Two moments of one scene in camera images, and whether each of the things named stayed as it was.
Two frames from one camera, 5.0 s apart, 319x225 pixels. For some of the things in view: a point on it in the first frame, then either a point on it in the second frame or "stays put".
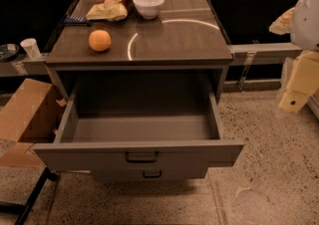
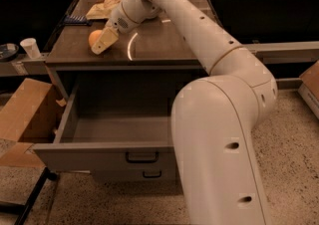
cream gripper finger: x=303 y=82 → x=109 y=36
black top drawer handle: x=143 y=160 stays put
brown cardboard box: x=28 y=115 stays put
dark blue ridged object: x=79 y=20 stays put
